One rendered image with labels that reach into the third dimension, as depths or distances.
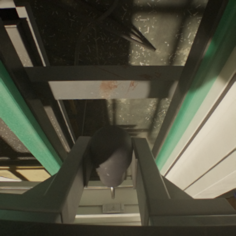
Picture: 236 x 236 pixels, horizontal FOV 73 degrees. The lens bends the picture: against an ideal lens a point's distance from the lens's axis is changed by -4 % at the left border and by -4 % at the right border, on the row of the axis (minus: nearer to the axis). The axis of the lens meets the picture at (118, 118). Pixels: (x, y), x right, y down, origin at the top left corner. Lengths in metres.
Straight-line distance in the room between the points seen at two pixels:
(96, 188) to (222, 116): 0.32
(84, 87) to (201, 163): 0.19
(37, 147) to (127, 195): 0.24
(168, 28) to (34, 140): 1.00
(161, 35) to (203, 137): 0.94
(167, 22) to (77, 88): 0.93
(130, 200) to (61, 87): 0.30
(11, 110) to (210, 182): 0.25
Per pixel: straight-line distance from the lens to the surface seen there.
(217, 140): 0.22
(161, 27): 1.11
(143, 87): 0.22
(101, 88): 0.22
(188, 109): 0.21
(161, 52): 1.19
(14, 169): 1.15
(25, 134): 0.25
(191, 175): 0.29
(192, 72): 0.19
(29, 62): 0.52
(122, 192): 0.43
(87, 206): 0.43
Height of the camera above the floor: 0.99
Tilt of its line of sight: 38 degrees down
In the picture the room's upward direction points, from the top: 178 degrees clockwise
